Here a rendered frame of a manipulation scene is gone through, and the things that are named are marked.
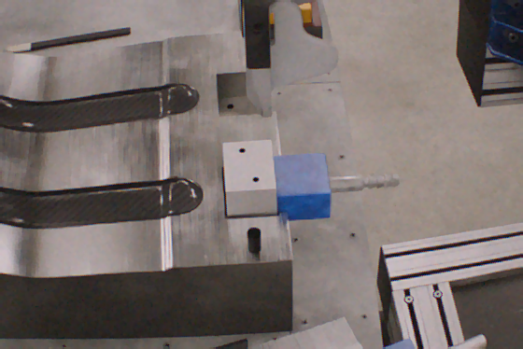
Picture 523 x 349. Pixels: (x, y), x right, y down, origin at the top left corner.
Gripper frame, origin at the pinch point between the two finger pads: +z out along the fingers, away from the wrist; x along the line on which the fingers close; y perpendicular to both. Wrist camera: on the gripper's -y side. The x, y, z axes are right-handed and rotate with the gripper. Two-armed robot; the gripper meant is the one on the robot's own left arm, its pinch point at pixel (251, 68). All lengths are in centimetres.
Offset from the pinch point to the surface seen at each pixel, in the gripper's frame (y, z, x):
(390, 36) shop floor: 34, 101, 125
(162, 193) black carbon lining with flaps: -7.0, 12.6, 0.8
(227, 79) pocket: -1.6, 12.7, 13.3
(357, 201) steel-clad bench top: 8.6, 20.9, 6.3
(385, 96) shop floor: 30, 101, 106
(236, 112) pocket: -1.0, 14.6, 11.4
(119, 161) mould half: -10.6, 12.3, 4.3
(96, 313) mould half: -13.0, 17.3, -7.0
